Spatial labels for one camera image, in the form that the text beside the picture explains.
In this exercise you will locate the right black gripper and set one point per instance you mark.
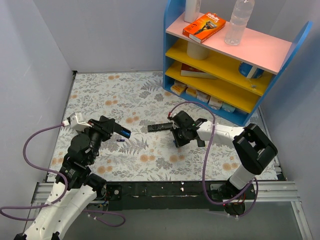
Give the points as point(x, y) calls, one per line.
point(176, 133)

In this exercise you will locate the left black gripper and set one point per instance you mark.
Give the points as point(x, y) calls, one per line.
point(106, 125)

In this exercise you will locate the black remote control body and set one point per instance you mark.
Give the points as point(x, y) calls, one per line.
point(117, 128)

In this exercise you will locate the small black battery door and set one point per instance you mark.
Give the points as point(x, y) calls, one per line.
point(200, 143)

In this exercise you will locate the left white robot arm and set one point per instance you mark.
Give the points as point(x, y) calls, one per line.
point(75, 185)

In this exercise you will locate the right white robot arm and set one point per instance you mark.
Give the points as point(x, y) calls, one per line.
point(254, 149)

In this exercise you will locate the black remote with buttons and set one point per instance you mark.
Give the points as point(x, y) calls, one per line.
point(159, 127)

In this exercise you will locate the floral table mat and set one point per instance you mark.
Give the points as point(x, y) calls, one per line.
point(136, 100)

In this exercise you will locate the white tissue pack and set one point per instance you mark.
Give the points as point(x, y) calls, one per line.
point(215, 103)
point(203, 97)

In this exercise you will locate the orange tissue pack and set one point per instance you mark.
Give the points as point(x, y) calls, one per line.
point(191, 91)

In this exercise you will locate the white tissue pack right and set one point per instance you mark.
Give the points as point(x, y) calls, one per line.
point(215, 103)

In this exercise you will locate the yellow tissue pack left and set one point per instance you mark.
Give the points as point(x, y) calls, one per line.
point(178, 87)

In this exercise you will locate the light blue tissue pack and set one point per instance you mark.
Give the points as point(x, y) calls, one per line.
point(227, 107)

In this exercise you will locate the red white book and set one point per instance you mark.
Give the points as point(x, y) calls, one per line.
point(189, 71)

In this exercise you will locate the blue shelf unit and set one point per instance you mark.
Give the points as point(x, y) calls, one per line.
point(260, 50)

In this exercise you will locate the white paper roll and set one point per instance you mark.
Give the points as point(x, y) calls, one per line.
point(196, 51)

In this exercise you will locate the orange razor box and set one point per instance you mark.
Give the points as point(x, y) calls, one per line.
point(204, 27)

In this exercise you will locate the white bottle on shelf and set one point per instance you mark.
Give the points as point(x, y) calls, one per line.
point(192, 9)

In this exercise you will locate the clear plastic bottle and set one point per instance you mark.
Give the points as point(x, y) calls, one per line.
point(238, 22)

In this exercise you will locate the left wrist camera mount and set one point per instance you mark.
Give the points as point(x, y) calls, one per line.
point(76, 122)

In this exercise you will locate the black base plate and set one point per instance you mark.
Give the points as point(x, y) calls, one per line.
point(174, 195)

